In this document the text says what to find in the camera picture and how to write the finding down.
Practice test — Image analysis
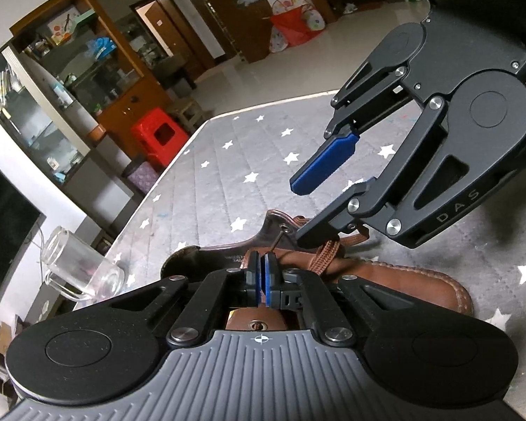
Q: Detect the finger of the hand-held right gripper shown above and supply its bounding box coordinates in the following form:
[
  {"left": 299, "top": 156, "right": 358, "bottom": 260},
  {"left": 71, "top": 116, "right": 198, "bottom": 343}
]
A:
[
  {"left": 290, "top": 55, "right": 417, "bottom": 196},
  {"left": 296, "top": 94, "right": 487, "bottom": 250}
]

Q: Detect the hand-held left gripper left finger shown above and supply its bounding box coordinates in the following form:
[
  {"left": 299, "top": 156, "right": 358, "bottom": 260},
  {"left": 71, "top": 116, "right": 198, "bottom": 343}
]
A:
[{"left": 109, "top": 250, "right": 261, "bottom": 346}]

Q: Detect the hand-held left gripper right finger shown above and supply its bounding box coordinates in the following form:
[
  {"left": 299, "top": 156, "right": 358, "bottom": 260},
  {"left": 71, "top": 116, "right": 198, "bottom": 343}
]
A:
[{"left": 262, "top": 251, "right": 415, "bottom": 347}]

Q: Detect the brown shoelace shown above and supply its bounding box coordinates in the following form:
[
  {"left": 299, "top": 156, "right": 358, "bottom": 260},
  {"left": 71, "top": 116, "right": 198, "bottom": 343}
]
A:
[{"left": 269, "top": 227, "right": 370, "bottom": 278}]

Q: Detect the brown leather shoe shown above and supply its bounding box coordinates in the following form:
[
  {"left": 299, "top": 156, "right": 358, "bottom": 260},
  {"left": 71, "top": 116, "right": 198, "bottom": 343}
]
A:
[{"left": 160, "top": 210, "right": 473, "bottom": 329}]

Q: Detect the grey star-print quilted mat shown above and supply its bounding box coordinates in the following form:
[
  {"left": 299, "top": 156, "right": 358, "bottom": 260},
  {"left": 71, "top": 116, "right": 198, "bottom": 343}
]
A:
[{"left": 26, "top": 90, "right": 526, "bottom": 421}]

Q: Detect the red children's play tent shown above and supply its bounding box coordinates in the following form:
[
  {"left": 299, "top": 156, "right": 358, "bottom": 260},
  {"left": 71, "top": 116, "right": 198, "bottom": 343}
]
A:
[{"left": 269, "top": 0, "right": 326, "bottom": 53}]

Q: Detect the purple trash bin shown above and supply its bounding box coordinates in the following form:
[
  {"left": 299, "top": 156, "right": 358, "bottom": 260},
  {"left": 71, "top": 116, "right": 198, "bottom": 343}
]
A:
[{"left": 122, "top": 160, "right": 161, "bottom": 196}]

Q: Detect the small wooden stool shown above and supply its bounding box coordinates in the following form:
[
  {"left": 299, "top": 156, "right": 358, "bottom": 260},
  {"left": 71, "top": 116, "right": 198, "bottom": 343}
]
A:
[{"left": 169, "top": 99, "right": 207, "bottom": 128}]

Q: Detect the wooden shelf cabinet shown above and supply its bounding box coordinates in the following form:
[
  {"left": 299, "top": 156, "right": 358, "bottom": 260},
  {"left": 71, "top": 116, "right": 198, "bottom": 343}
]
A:
[{"left": 175, "top": 0, "right": 277, "bottom": 64}]

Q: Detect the clear glass mug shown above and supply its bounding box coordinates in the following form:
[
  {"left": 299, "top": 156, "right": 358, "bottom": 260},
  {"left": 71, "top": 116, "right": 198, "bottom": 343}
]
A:
[{"left": 41, "top": 226, "right": 126, "bottom": 302}]

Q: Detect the red plastic stool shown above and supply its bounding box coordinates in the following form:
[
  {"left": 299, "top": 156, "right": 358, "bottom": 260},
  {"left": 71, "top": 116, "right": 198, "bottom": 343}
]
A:
[{"left": 130, "top": 107, "right": 189, "bottom": 168}]

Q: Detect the brown panelled door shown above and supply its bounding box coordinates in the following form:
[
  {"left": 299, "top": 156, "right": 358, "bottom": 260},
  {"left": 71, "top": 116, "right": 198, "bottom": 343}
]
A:
[{"left": 131, "top": 0, "right": 215, "bottom": 80}]

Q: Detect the wooden display cabinet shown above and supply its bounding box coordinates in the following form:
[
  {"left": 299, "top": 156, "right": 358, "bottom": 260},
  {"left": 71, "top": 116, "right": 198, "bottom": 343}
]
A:
[{"left": 9, "top": 0, "right": 176, "bottom": 159}]

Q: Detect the black flat television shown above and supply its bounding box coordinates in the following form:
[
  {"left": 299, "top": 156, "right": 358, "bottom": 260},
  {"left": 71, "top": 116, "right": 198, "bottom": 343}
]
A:
[{"left": 0, "top": 164, "right": 47, "bottom": 308}]

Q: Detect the blue plastic bag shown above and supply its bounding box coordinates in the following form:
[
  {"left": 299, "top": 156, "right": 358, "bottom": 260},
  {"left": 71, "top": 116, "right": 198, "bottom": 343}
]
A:
[{"left": 87, "top": 37, "right": 117, "bottom": 59}]

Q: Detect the glass shelf display unit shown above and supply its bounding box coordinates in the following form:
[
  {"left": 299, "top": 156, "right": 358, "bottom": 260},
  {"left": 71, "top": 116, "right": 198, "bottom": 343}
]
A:
[{"left": 0, "top": 46, "right": 97, "bottom": 185}]

